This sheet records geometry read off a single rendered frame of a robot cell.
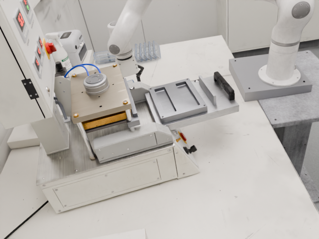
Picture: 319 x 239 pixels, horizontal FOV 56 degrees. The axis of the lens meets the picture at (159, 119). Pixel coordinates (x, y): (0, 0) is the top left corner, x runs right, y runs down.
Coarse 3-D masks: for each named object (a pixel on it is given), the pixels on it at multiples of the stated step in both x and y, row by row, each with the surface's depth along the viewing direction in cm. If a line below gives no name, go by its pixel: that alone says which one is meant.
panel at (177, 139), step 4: (180, 132) 126; (172, 136) 105; (176, 136) 112; (180, 136) 119; (176, 140) 105; (180, 140) 114; (176, 144) 103; (180, 144) 109; (184, 144) 116; (180, 148) 104; (184, 148) 109; (188, 148) 119; (184, 152) 106; (188, 156) 108; (192, 156) 115; (192, 160) 110; (196, 164) 112
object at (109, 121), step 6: (114, 114) 96; (120, 114) 95; (90, 120) 95; (96, 120) 95; (102, 120) 95; (108, 120) 96; (114, 120) 96; (120, 120) 97; (84, 126) 95; (90, 126) 95; (96, 126) 96; (102, 126) 97; (108, 126) 97
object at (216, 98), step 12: (204, 84) 111; (216, 84) 116; (204, 96) 111; (216, 96) 110; (216, 108) 105; (228, 108) 104; (156, 120) 104; (180, 120) 102; (192, 120) 103; (204, 120) 105
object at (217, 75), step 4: (216, 72) 115; (216, 76) 114; (220, 76) 113; (216, 80) 117; (220, 80) 111; (224, 80) 110; (220, 84) 112; (224, 84) 108; (228, 84) 108; (224, 88) 109; (228, 88) 106; (232, 88) 106; (228, 92) 106; (232, 92) 105; (228, 96) 107; (232, 96) 106
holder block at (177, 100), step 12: (168, 84) 116; (180, 84) 117; (192, 84) 114; (156, 96) 111; (168, 96) 112; (180, 96) 109; (192, 96) 110; (156, 108) 106; (168, 108) 107; (180, 108) 104; (192, 108) 103; (204, 108) 103; (168, 120) 102
